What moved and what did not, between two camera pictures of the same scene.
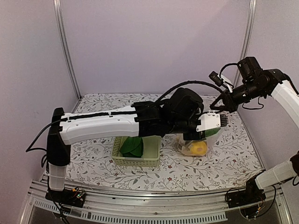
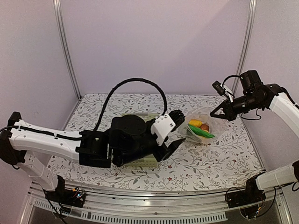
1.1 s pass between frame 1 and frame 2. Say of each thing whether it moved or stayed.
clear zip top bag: moved
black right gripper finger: moved
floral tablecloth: stayed
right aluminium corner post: stayed
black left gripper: moved
